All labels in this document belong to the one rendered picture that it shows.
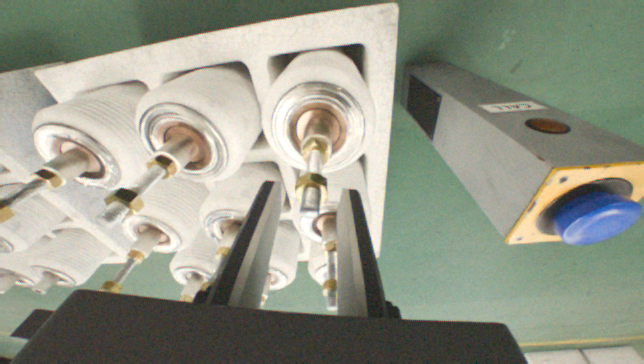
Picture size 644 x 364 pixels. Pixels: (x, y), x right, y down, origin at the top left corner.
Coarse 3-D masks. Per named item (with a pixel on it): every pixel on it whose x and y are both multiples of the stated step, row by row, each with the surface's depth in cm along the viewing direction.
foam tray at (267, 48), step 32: (224, 32) 19; (256, 32) 19; (288, 32) 19; (320, 32) 18; (352, 32) 18; (384, 32) 18; (64, 64) 21; (96, 64) 20; (128, 64) 20; (160, 64) 20; (192, 64) 20; (256, 64) 20; (288, 64) 30; (384, 64) 20; (64, 96) 22; (384, 96) 22; (384, 128) 24; (256, 160) 27; (384, 160) 27; (288, 192) 31; (384, 192) 30
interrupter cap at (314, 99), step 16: (288, 96) 15; (304, 96) 15; (320, 96) 15; (336, 96) 15; (352, 96) 15; (288, 112) 16; (304, 112) 16; (320, 112) 16; (336, 112) 16; (352, 112) 16; (272, 128) 16; (288, 128) 16; (304, 128) 17; (336, 128) 17; (352, 128) 16; (288, 144) 17; (336, 144) 17; (352, 144) 17; (336, 160) 18
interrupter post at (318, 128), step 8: (312, 120) 16; (320, 120) 16; (312, 128) 15; (320, 128) 15; (328, 128) 16; (304, 136) 15; (312, 136) 14; (320, 136) 14; (328, 136) 15; (328, 144) 14; (328, 152) 15
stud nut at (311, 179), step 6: (306, 174) 11; (312, 174) 11; (318, 174) 11; (300, 180) 11; (306, 180) 10; (312, 180) 10; (318, 180) 10; (324, 180) 11; (300, 186) 10; (306, 186) 10; (312, 186) 10; (318, 186) 10; (324, 186) 10; (300, 192) 11; (324, 192) 11; (300, 198) 11; (324, 198) 11
